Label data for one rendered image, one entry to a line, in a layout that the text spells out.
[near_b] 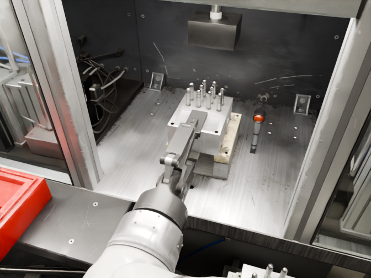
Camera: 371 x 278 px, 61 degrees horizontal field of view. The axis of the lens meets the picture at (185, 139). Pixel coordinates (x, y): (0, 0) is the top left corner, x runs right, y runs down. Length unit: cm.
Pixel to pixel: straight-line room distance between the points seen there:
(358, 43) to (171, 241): 30
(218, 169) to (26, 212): 36
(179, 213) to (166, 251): 6
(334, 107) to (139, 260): 28
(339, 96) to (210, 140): 24
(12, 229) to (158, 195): 29
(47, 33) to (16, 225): 33
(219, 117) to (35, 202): 37
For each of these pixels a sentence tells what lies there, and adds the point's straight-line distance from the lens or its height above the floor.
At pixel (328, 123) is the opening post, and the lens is 43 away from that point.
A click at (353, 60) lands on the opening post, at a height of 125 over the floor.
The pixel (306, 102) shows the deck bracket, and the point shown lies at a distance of 91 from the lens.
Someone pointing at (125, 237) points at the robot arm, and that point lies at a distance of 39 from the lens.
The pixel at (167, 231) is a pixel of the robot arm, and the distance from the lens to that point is 40.
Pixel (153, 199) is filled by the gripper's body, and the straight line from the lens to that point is 43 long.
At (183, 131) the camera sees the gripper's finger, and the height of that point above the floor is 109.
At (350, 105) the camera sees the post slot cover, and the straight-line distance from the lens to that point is 42.
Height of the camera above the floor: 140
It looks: 40 degrees down
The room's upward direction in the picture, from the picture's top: straight up
